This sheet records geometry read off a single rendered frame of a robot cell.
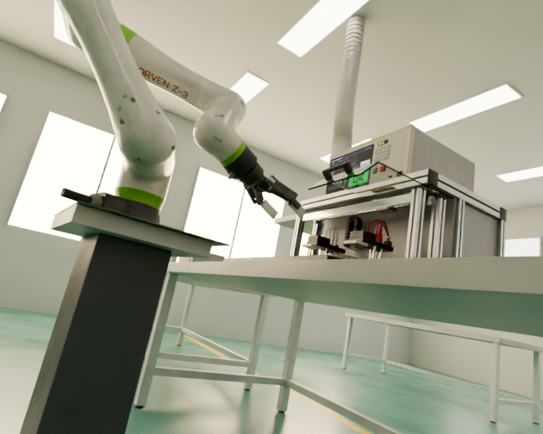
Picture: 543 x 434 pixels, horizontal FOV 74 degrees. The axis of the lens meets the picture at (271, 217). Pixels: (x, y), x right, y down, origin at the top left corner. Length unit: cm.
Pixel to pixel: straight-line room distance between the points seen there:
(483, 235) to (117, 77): 121
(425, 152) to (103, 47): 105
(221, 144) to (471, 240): 87
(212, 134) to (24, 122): 505
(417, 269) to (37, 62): 596
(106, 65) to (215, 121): 28
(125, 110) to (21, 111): 513
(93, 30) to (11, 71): 524
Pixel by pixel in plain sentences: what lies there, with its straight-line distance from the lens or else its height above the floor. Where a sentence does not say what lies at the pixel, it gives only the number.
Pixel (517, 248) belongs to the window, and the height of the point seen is 252.
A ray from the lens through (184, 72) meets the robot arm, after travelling 113.
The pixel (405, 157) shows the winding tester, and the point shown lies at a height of 120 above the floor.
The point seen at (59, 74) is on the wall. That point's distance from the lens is 621.
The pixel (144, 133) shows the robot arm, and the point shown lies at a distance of 84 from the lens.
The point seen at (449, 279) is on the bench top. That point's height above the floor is 71.
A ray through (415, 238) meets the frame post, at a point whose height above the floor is 89.
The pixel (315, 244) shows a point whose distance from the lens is 141.
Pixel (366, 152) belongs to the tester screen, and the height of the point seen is 127.
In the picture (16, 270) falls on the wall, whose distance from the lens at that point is 564.
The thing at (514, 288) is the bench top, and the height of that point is 70.
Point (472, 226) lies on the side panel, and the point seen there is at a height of 100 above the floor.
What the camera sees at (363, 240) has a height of 88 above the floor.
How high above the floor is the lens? 62
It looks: 14 degrees up
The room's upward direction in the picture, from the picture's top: 11 degrees clockwise
